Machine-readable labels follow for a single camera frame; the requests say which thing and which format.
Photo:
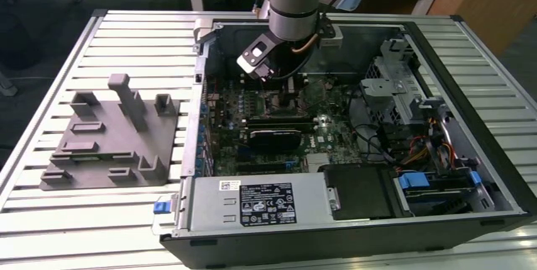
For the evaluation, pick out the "CPU socket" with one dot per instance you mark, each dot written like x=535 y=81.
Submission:
x=270 y=100

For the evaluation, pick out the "black graphics card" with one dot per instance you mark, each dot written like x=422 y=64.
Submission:
x=274 y=141

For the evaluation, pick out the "silver drive cage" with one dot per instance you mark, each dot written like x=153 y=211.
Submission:
x=385 y=89

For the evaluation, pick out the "green motherboard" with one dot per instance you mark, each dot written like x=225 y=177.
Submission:
x=339 y=144

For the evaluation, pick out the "silver chipset heatsink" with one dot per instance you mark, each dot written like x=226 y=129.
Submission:
x=319 y=163

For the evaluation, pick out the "black expansion slot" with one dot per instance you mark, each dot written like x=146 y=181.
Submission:
x=259 y=168

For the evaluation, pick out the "black plastic shroud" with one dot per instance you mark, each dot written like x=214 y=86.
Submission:
x=359 y=191

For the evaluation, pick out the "grey parts rack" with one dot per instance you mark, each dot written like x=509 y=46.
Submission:
x=117 y=131

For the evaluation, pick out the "hard disk in blue carrier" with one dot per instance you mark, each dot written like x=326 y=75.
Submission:
x=413 y=182

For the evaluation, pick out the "silver power supply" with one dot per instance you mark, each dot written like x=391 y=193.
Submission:
x=209 y=207

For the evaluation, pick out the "blue case latch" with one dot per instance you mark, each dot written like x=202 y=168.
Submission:
x=161 y=207

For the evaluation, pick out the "green RAM stick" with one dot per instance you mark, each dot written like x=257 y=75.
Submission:
x=92 y=158

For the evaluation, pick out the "black PC case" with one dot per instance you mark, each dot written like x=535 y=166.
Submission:
x=335 y=245

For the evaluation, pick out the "grey metal foot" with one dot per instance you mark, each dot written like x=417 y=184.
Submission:
x=8 y=84

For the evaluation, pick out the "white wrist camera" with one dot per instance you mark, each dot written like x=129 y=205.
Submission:
x=255 y=56

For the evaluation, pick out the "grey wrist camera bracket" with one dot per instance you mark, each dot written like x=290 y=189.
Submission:
x=330 y=38

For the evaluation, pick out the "silver case hinge bracket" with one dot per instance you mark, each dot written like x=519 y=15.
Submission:
x=202 y=26

